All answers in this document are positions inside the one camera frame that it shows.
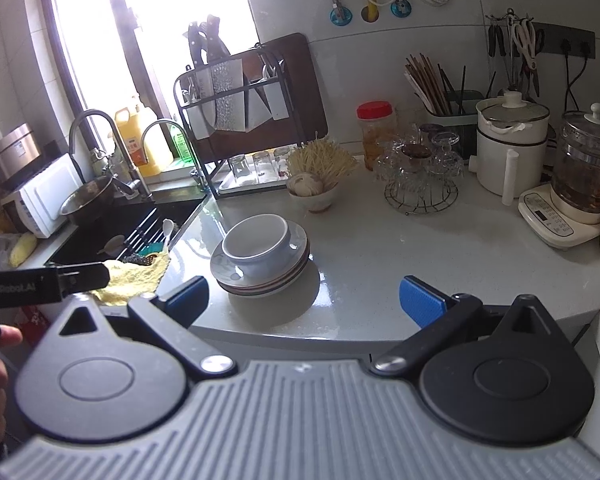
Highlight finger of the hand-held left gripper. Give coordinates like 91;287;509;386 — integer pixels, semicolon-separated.
55;261;112;295

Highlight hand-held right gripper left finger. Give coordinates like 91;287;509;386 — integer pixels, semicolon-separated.
50;275;239;379

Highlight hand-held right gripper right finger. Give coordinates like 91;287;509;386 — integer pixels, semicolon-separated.
369;275;562;378

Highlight translucent plastic bowl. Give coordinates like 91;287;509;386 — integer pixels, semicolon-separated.
222;220;292;282

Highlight person's left hand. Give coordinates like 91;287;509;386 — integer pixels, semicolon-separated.
0;323;25;404

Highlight clear plastic bag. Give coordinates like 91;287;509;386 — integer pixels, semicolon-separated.
0;232;39;272

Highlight black sink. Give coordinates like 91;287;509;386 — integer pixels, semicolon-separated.
44;194;207;267

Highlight yellow dish cloth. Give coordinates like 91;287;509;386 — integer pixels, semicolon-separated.
88;252;173;308

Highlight white spoon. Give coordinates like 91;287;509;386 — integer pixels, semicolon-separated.
160;218;176;254

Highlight roll-up sink rack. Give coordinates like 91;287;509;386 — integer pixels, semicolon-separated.
122;206;162;257

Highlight steel bowl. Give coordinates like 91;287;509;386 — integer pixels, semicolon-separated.
58;175;117;227

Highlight white microwave oven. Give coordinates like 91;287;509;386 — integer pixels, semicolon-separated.
6;152;87;240

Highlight tall steel faucet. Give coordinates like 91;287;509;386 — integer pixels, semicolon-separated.
68;108;154;202

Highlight white drip tray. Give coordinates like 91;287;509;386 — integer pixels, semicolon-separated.
217;169;302;197

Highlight steel rice cooker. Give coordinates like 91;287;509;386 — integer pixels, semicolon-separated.
0;122;44;187

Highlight thin curved steel faucet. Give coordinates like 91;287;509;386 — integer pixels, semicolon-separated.
140;118;209;192

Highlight clear drinking glass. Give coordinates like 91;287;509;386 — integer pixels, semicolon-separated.
273;147;294;177
252;150;274;182
228;153;249;184

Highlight yellow detergent bottle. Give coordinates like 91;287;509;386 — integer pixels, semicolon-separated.
113;104;174;178

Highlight cluster of cut glass cups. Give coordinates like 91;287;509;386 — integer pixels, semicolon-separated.
374;124;466;201

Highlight white bowl with noodles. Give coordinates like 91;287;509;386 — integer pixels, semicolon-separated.
287;182;339;214

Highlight green bottle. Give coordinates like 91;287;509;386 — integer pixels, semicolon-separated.
168;124;194;164

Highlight garlic bulb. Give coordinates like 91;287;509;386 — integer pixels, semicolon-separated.
289;172;326;197

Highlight white electric pot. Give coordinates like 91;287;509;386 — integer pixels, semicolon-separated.
468;90;552;206

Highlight dried noodle bundle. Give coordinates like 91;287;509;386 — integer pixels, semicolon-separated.
285;134;360;196

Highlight red lid jar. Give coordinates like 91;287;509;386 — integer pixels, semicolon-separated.
356;101;399;172

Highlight black dish rack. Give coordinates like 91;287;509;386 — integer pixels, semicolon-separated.
173;56;292;202

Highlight glass health kettle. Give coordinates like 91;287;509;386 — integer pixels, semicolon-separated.
517;102;600;250

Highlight patterned cleaver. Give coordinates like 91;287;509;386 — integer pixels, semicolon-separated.
199;57;247;134

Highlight bundle of chopsticks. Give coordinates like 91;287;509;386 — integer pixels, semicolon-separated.
404;52;454;117

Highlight brown cutting board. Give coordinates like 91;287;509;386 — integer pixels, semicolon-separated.
194;32;330;164

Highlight kitchen scissors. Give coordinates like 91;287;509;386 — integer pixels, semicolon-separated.
511;18;539;72

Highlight wire cup rack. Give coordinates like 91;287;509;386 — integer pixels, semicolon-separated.
383;175;459;216

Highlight black handled knives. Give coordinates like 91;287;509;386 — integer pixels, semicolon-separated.
181;13;232;69

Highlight black power cables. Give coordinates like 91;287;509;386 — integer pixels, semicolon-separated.
562;54;595;113

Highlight black wall power strip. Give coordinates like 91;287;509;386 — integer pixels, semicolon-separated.
531;21;597;62

